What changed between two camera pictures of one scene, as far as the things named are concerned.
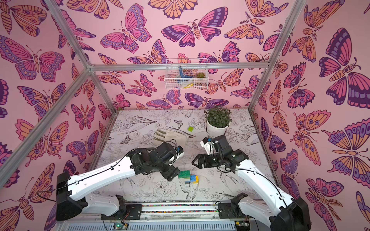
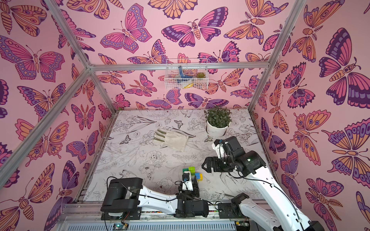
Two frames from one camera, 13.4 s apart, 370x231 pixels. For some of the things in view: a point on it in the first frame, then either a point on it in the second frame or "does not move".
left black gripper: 172,174 to 196,190
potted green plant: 218,119 does not move
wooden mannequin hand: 179,137 does not move
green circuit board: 120,226 does not move
